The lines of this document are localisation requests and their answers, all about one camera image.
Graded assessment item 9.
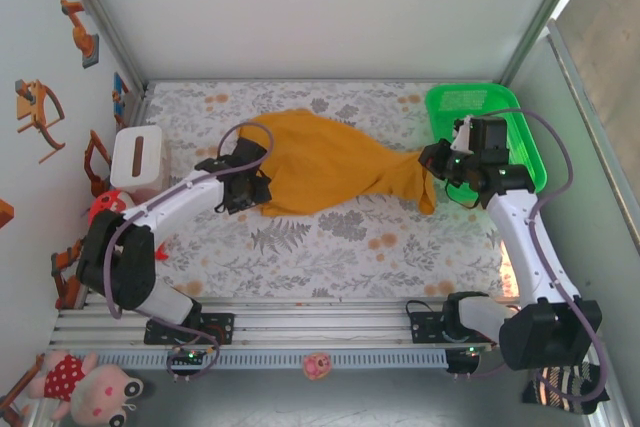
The yellow t-shirt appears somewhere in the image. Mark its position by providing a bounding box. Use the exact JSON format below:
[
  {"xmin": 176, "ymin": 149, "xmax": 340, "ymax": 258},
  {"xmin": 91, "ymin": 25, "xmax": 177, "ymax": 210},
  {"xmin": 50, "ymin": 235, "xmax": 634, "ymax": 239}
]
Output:
[{"xmin": 238, "ymin": 108, "xmax": 437, "ymax": 218}]

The green plastic basket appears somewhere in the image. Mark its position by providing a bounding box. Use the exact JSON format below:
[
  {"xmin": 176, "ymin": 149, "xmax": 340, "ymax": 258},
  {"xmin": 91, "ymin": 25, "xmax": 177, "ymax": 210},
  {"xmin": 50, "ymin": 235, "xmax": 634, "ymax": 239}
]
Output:
[{"xmin": 424, "ymin": 82, "xmax": 548, "ymax": 197}]

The floral table mat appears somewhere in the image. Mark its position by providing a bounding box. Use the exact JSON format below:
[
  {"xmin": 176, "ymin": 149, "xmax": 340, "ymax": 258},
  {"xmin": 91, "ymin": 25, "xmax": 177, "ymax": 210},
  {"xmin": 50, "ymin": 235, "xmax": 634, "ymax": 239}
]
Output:
[{"xmin": 97, "ymin": 79, "xmax": 559, "ymax": 301}]

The white tissue box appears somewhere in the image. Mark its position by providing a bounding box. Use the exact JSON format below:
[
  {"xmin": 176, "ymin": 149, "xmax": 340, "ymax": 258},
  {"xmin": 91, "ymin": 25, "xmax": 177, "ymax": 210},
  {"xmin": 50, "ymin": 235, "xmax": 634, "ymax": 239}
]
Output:
[{"xmin": 109, "ymin": 124, "xmax": 169, "ymax": 194}]

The red shark plush toy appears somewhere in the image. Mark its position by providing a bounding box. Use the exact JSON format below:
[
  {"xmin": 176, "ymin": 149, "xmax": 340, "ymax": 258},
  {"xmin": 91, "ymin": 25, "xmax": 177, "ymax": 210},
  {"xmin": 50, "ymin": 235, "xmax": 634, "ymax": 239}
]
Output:
[{"xmin": 88, "ymin": 189, "xmax": 169, "ymax": 261}]

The small circuit board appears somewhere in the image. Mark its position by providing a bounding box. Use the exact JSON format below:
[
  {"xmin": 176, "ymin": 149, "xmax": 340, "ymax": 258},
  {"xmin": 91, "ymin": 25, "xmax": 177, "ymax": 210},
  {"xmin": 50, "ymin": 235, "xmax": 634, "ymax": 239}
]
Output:
[
  {"xmin": 169, "ymin": 349, "xmax": 209, "ymax": 366},
  {"xmin": 447, "ymin": 345, "xmax": 485, "ymax": 374}
]

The small pink round toy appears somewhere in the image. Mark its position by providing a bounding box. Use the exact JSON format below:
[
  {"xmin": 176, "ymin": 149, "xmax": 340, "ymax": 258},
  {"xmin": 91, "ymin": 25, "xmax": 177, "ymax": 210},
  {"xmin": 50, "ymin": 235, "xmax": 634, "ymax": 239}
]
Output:
[{"xmin": 302, "ymin": 352, "xmax": 333, "ymax": 381}]

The black white striped sock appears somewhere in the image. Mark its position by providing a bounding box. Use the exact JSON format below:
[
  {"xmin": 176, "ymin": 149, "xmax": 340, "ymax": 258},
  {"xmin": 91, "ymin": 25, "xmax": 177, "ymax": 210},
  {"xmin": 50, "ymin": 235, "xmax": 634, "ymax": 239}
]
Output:
[{"xmin": 522, "ymin": 364, "xmax": 611, "ymax": 416}]

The pink frog plush toy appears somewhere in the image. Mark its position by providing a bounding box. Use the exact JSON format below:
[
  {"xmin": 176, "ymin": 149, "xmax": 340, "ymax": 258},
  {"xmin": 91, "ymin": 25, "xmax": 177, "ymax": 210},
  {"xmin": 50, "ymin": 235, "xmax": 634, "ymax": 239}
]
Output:
[{"xmin": 27, "ymin": 350, "xmax": 146, "ymax": 427}]

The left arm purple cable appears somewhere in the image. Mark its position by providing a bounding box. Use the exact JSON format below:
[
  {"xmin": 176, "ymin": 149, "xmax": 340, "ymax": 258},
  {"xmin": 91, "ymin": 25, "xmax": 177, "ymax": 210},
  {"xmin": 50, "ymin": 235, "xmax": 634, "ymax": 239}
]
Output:
[{"xmin": 102, "ymin": 121, "xmax": 275, "ymax": 382}]

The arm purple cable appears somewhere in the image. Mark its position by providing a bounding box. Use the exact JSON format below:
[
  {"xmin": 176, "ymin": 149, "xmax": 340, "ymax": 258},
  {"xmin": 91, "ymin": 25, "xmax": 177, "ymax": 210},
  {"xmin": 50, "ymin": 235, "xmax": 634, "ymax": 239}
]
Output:
[
  {"xmin": 102, "ymin": 121, "xmax": 275, "ymax": 382},
  {"xmin": 449, "ymin": 109, "xmax": 609, "ymax": 403}
]

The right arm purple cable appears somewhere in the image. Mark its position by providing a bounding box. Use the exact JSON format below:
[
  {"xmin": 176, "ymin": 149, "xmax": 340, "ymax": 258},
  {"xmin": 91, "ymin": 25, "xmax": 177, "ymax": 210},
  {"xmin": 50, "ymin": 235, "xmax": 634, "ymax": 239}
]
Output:
[{"xmin": 449, "ymin": 109, "xmax": 609, "ymax": 403}]

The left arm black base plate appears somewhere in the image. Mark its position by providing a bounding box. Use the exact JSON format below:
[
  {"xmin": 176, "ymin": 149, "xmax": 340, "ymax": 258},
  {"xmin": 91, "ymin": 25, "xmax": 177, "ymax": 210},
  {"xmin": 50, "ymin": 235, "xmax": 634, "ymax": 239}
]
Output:
[{"xmin": 144, "ymin": 312, "xmax": 235, "ymax": 346}]

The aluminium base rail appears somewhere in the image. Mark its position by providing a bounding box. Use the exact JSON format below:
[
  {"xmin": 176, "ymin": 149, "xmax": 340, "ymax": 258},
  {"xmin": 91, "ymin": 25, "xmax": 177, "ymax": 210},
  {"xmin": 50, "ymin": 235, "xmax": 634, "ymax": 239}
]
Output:
[{"xmin": 49, "ymin": 296, "xmax": 601, "ymax": 348}]

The blue orange wall sticker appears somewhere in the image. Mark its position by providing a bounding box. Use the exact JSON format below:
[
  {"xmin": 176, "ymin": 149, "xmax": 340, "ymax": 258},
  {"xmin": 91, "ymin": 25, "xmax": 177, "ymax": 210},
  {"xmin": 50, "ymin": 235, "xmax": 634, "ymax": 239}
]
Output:
[{"xmin": 112, "ymin": 71, "xmax": 130, "ymax": 128}]

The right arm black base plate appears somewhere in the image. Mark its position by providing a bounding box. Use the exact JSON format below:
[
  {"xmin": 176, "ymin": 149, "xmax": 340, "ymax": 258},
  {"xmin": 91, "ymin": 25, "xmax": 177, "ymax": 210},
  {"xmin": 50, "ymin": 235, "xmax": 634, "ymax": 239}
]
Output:
[{"xmin": 409, "ymin": 311, "xmax": 499, "ymax": 346}]

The grey slotted cable duct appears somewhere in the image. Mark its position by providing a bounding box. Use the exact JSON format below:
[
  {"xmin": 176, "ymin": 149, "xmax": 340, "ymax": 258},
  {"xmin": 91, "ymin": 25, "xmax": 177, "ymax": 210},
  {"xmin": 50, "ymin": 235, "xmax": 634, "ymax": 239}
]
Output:
[{"xmin": 89, "ymin": 349, "xmax": 449, "ymax": 369}]

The aluminium frame post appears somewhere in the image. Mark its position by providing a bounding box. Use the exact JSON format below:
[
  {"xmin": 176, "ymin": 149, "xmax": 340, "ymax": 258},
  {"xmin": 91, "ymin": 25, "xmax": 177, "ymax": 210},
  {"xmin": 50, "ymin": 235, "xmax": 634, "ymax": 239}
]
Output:
[
  {"xmin": 499, "ymin": 0, "xmax": 599, "ymax": 87},
  {"xmin": 57, "ymin": 0, "xmax": 149, "ymax": 93}
]

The orange grey gripper wall sticker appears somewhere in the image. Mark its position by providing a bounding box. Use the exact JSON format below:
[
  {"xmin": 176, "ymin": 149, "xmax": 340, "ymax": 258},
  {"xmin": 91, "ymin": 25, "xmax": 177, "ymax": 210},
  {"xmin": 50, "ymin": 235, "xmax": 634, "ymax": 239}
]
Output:
[{"xmin": 14, "ymin": 79, "xmax": 67, "ymax": 164}]

